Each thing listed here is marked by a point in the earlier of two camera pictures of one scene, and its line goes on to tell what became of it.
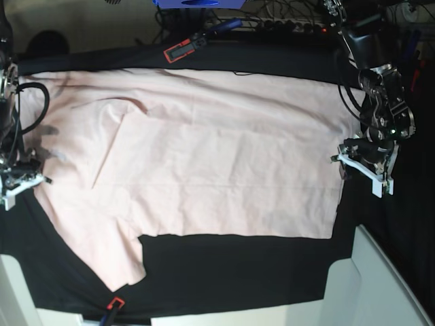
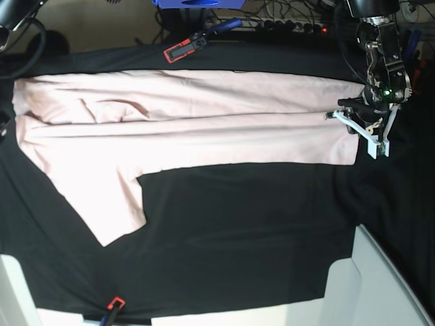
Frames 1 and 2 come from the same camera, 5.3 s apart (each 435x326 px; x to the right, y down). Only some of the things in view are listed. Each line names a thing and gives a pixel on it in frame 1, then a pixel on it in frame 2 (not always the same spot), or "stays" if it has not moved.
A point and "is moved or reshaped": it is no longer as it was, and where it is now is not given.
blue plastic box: x=198 y=4 stays
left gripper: x=370 y=155 -> x=373 y=117
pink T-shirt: x=132 y=152 is moved or reshaped
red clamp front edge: x=115 y=304 stays
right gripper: x=22 y=173 -> x=5 y=119
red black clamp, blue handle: x=188 y=45 stays
